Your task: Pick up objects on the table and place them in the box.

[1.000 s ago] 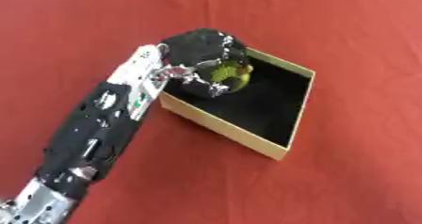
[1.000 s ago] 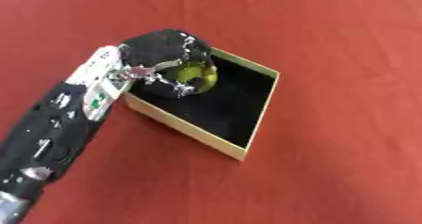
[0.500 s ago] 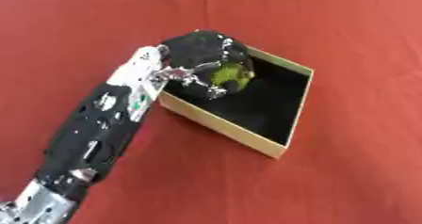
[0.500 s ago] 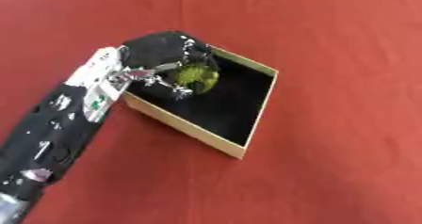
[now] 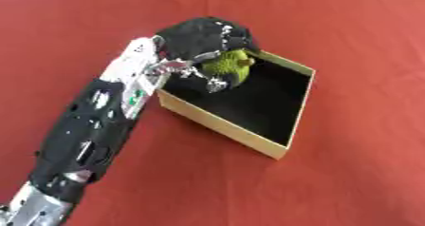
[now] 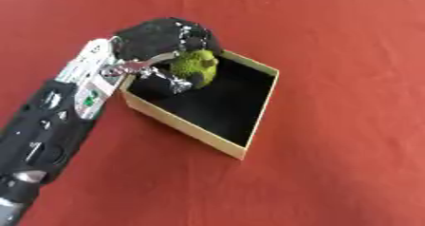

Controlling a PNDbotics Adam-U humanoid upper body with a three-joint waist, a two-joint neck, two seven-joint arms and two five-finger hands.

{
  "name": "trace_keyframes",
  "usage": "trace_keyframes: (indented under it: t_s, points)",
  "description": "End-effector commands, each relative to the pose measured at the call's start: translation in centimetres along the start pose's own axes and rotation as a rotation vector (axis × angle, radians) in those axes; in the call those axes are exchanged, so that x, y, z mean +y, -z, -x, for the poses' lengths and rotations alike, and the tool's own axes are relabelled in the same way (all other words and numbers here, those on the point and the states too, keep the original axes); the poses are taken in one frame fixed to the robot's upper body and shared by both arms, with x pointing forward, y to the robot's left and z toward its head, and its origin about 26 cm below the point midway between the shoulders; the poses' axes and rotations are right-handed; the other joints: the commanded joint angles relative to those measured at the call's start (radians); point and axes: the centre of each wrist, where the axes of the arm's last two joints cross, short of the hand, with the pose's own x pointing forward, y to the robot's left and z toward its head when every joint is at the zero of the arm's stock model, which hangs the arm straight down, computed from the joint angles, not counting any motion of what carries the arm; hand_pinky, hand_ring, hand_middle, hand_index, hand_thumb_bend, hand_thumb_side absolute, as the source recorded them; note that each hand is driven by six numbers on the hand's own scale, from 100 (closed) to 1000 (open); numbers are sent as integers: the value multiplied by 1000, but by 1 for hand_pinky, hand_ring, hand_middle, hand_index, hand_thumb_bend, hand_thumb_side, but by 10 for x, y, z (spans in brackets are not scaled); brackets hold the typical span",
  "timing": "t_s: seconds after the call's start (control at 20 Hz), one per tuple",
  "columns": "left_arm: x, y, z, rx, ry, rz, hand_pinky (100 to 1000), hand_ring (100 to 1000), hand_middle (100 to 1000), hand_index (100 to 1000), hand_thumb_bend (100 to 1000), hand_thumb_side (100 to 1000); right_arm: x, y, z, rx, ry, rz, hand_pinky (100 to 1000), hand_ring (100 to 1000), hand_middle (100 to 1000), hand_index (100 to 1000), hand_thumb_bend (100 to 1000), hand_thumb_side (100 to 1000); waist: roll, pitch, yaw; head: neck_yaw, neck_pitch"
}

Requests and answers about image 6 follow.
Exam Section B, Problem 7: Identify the green fuzzy soft toy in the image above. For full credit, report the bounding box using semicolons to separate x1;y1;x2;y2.
167;48;219;90

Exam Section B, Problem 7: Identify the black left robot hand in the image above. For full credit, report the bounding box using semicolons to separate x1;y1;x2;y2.
100;16;225;96

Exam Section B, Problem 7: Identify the tan cardboard box black inside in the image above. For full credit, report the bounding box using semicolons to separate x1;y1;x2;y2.
118;48;281;160

